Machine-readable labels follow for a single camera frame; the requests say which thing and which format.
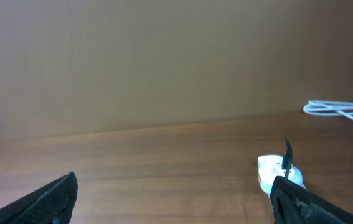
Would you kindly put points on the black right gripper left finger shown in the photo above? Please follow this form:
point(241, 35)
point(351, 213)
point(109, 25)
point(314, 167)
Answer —
point(50, 204)

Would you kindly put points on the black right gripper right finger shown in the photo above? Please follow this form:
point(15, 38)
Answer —
point(293, 204)

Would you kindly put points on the white USB charger plug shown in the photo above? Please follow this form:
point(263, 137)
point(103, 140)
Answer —
point(269, 167)

